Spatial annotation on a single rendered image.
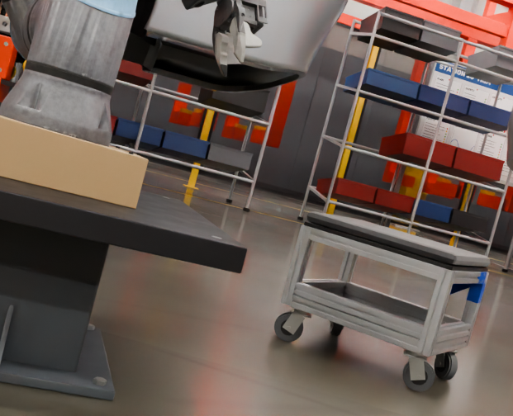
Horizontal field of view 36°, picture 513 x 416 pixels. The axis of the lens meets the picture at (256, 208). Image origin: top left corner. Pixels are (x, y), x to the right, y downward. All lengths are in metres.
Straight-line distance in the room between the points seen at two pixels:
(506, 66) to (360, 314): 5.65
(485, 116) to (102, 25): 6.16
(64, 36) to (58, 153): 0.19
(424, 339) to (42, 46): 1.06
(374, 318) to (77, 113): 0.92
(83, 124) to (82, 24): 0.16
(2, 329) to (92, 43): 0.48
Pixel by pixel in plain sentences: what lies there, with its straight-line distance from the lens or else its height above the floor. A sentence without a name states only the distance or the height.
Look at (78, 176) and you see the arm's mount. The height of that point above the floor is 0.33.
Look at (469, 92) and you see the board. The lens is 8.16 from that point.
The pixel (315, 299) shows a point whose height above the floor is 0.13.
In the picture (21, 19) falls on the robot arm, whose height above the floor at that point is 0.56.
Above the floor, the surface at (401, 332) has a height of 0.13.
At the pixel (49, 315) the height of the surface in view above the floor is 0.10.
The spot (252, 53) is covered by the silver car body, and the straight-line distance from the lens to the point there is 2.67.
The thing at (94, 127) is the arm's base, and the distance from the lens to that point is 1.32.
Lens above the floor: 0.43
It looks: 3 degrees down
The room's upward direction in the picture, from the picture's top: 15 degrees clockwise
